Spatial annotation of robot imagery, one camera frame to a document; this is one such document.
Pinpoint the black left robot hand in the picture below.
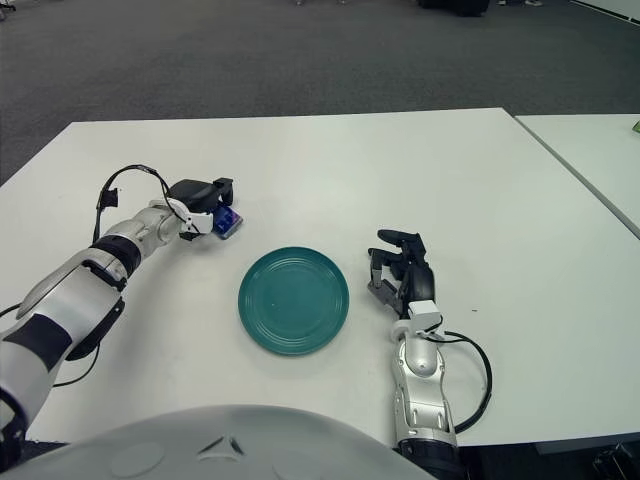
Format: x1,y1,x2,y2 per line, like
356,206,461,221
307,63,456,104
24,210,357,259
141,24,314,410
168,176,236,215

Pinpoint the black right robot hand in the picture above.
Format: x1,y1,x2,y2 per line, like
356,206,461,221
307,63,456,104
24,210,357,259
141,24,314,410
367,228,437,319

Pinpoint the blue gum box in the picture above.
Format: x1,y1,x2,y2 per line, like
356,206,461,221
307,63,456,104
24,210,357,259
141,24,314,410
212,206,245,240

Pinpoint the teal round plate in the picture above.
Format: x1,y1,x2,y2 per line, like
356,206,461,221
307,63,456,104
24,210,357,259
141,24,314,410
237,246,350,356

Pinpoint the grey robot torso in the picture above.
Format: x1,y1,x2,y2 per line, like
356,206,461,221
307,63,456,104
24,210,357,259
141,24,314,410
0,403,431,480

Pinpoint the black object under table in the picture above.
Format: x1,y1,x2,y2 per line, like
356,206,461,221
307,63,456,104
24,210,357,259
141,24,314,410
592,442,640,480

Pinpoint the black background object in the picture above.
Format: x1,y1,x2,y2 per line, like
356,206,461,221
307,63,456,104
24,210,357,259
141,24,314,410
417,0,491,17

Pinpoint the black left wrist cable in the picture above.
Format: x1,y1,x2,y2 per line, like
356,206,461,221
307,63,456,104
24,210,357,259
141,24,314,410
93,164,176,246

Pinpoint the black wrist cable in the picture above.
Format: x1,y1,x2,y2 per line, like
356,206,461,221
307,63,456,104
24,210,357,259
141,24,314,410
93,164,176,246
424,329,494,434

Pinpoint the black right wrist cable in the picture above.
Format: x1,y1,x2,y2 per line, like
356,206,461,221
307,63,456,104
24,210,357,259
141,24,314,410
424,329,494,434

